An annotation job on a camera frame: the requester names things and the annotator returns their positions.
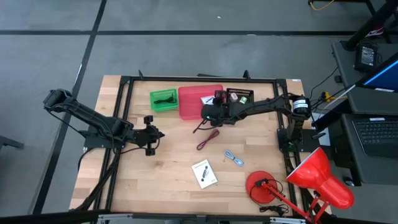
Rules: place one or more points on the red desk lamp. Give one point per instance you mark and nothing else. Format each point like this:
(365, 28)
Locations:
(320, 180)

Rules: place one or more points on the black diagonal stand leg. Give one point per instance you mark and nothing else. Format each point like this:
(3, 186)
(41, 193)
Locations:
(363, 31)

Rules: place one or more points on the white paper sheet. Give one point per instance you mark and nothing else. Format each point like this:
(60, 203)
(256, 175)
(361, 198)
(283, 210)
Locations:
(325, 140)

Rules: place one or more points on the dark grey furniture leg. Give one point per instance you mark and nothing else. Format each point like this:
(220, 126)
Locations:
(11, 143)

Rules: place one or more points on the computer monitor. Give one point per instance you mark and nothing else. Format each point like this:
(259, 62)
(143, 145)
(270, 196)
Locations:
(385, 74)

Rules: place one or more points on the green plastic basket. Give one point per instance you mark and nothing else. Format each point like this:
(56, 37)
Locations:
(154, 93)

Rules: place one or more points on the black plastic basket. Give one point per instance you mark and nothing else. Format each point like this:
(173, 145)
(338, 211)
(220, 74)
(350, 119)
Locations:
(239, 92)

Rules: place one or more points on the black power adapter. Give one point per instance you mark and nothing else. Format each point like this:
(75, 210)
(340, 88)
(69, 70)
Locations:
(367, 56)

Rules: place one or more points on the white card reader booklet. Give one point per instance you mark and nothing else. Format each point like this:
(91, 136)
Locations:
(206, 100)
(210, 182)

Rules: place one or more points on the dark grey desk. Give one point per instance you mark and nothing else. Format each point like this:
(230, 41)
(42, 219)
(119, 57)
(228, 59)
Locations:
(345, 62)

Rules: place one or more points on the red translucent plastic bin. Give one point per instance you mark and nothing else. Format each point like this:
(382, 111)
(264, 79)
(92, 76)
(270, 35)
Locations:
(189, 102)

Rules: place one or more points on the silver aluminium post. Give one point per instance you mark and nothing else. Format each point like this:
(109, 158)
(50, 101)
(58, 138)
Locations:
(287, 221)
(115, 218)

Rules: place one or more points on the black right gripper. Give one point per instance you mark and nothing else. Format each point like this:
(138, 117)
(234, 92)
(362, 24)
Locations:
(213, 113)

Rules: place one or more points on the green white wall charger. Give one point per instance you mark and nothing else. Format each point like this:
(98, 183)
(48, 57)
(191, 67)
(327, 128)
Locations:
(243, 100)

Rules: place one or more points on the pink wall charger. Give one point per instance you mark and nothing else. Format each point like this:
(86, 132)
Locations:
(234, 97)

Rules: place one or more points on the black laptop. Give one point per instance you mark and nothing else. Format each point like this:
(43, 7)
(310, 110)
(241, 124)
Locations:
(379, 133)

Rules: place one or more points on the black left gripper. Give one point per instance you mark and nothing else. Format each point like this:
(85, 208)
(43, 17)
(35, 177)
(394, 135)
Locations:
(146, 137)

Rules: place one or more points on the black aluminium table frame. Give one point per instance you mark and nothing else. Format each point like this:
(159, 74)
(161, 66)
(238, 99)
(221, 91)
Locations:
(174, 78)

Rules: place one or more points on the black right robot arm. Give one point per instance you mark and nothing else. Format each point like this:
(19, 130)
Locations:
(264, 104)

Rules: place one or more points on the person's shoe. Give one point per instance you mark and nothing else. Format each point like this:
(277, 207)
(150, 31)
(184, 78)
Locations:
(375, 31)

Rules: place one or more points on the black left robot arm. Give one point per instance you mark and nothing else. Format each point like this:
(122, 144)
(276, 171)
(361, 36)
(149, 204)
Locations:
(87, 113)

